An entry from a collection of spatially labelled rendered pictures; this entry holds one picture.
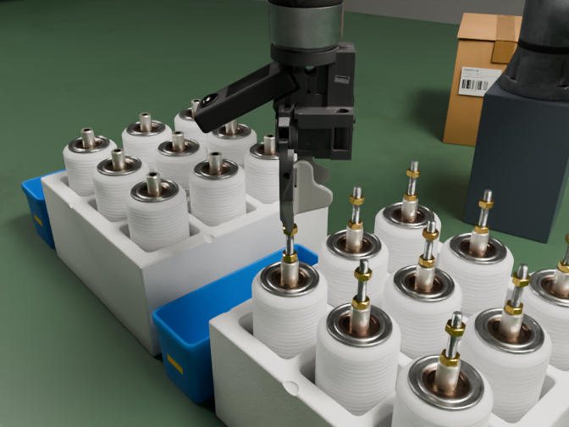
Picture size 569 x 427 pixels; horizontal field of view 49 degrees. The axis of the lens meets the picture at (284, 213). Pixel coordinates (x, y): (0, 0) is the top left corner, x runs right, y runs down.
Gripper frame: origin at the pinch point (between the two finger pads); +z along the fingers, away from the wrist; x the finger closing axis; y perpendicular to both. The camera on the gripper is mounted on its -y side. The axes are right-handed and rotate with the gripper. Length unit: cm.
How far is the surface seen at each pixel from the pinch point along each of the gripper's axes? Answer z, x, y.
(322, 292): 10.0, -2.1, 4.7
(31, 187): 24, 52, -54
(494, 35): 5, 102, 53
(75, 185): 16, 37, -39
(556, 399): 16.7, -12.7, 31.0
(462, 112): 25, 99, 47
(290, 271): 7.6, -1.1, 0.8
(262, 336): 16.1, -3.4, -2.7
